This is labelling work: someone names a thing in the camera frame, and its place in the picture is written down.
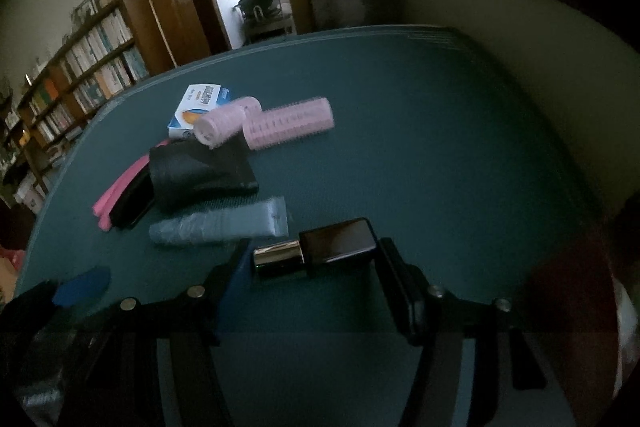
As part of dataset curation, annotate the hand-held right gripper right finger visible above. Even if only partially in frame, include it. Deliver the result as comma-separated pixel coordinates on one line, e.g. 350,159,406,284
377,237,576,427

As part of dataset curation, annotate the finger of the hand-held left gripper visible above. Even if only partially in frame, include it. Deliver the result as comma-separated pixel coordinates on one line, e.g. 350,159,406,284
10,266,112,323

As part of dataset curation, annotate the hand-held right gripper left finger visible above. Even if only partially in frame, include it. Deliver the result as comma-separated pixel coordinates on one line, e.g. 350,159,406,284
60,238,253,427

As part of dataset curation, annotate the black bottle with gold cap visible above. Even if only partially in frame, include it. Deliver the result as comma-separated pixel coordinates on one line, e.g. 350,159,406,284
252,217,379,281

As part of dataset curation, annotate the long pink hair roller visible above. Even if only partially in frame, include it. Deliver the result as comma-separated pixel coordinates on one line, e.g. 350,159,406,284
243,96,335,152

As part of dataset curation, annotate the blue and white box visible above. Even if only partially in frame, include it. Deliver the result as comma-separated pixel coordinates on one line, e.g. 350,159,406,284
167,84,232,140

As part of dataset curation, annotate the grey blue tube packet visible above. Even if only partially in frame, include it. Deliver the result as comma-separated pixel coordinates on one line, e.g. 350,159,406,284
148,196,291,248

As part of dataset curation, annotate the pink foam curler rod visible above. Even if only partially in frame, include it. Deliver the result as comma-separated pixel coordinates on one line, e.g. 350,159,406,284
98,203,122,231
92,139,171,218

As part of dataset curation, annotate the black flat case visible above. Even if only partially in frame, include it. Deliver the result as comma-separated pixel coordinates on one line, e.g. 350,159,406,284
108,169,157,229

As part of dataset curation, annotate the black cloth pouch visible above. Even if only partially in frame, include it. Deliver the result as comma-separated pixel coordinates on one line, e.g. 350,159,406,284
148,138,260,214

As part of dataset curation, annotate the short pink hair roller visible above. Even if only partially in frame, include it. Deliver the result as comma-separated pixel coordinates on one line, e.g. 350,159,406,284
193,96,262,150

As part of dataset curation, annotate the wooden bookshelf with books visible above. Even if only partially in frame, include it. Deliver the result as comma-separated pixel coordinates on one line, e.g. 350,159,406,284
0,0,151,212

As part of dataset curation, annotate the black chair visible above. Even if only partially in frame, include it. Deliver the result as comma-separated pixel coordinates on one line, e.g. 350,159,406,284
235,0,296,45

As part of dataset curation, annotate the beige sofa backrest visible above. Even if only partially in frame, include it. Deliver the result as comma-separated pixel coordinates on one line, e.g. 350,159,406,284
382,0,640,218

